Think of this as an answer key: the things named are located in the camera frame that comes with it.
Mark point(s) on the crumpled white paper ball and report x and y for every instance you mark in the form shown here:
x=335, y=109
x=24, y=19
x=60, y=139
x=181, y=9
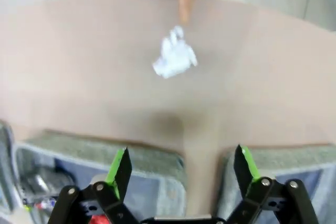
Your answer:
x=173, y=56

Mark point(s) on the red drink can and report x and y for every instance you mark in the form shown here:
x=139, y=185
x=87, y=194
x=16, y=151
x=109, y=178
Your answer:
x=99, y=219

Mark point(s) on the grey fabric basket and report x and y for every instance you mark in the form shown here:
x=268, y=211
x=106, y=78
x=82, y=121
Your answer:
x=147, y=155
x=288, y=155

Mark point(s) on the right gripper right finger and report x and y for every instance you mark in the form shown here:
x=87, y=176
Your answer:
x=246, y=171

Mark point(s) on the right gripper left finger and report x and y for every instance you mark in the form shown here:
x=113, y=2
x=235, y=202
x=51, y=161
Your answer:
x=118, y=171

